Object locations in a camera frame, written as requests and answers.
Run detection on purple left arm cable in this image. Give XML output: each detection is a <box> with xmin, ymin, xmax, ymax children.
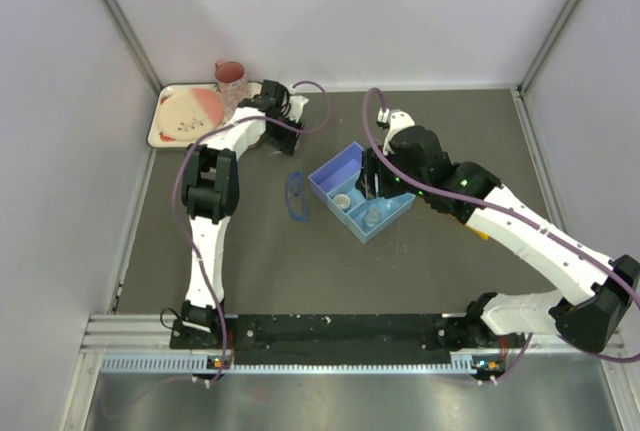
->
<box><xmin>170</xmin><ymin>80</ymin><xmax>332</xmax><ymax>383</ymax></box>

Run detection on blue safety glasses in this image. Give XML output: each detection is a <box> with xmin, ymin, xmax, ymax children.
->
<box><xmin>285</xmin><ymin>171</ymin><xmax>309</xmax><ymax>222</ymax></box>

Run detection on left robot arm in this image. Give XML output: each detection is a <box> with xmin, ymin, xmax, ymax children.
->
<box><xmin>170</xmin><ymin>80</ymin><xmax>308</xmax><ymax>350</ymax></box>

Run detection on white round lid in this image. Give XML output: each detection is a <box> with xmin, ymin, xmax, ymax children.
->
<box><xmin>356</xmin><ymin>177</ymin><xmax>375</xmax><ymax>200</ymax></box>

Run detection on blue divided storage bin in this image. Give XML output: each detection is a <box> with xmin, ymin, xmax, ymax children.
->
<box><xmin>308</xmin><ymin>142</ymin><xmax>415</xmax><ymax>244</ymax></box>

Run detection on clear glass beaker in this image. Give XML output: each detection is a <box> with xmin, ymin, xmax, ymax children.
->
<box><xmin>383</xmin><ymin>194</ymin><xmax>412</xmax><ymax>213</ymax></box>

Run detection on strawberry pattern tray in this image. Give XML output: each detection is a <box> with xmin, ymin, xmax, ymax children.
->
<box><xmin>147</xmin><ymin>83</ymin><xmax>248</xmax><ymax>149</ymax></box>

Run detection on pink mug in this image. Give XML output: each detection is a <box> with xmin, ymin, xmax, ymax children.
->
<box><xmin>215</xmin><ymin>60</ymin><xmax>247</xmax><ymax>97</ymax></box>

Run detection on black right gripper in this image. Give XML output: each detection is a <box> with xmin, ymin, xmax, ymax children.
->
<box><xmin>355</xmin><ymin>144</ymin><xmax>429</xmax><ymax>201</ymax></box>

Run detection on small white round cap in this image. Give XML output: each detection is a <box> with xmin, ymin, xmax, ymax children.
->
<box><xmin>333</xmin><ymin>193</ymin><xmax>351</xmax><ymax>211</ymax></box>

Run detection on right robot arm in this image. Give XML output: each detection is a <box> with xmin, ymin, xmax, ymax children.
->
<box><xmin>357</xmin><ymin>112</ymin><xmax>639</xmax><ymax>354</ymax></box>

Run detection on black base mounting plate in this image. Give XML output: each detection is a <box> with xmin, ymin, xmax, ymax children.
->
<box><xmin>169</xmin><ymin>313</ymin><xmax>526</xmax><ymax>366</ymax></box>

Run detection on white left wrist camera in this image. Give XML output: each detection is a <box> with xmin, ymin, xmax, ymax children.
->
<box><xmin>283</xmin><ymin>94</ymin><xmax>309</xmax><ymax>122</ymax></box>

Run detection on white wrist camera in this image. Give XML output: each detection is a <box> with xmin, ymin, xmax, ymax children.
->
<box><xmin>283</xmin><ymin>94</ymin><xmax>309</xmax><ymax>122</ymax></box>
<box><xmin>375</xmin><ymin>107</ymin><xmax>415</xmax><ymax>145</ymax></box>

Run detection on clear plastic bottle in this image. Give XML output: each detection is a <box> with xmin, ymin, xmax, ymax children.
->
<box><xmin>218</xmin><ymin>77</ymin><xmax>249</xmax><ymax>122</ymax></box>

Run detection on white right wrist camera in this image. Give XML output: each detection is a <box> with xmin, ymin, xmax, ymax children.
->
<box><xmin>375</xmin><ymin>107</ymin><xmax>415</xmax><ymax>145</ymax></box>

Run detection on aluminium frame rail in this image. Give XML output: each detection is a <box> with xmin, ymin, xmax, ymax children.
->
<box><xmin>80</xmin><ymin>314</ymin><xmax>175</xmax><ymax>353</ymax></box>

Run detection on yellow test tube rack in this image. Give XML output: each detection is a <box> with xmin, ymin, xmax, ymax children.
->
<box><xmin>466</xmin><ymin>226</ymin><xmax>489</xmax><ymax>240</ymax></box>

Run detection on pink cream plate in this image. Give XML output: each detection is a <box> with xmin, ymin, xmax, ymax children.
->
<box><xmin>157</xmin><ymin>88</ymin><xmax>224</xmax><ymax>143</ymax></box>

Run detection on white slotted cable duct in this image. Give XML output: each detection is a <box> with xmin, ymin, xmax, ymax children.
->
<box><xmin>99</xmin><ymin>348</ymin><xmax>501</xmax><ymax>377</ymax></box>

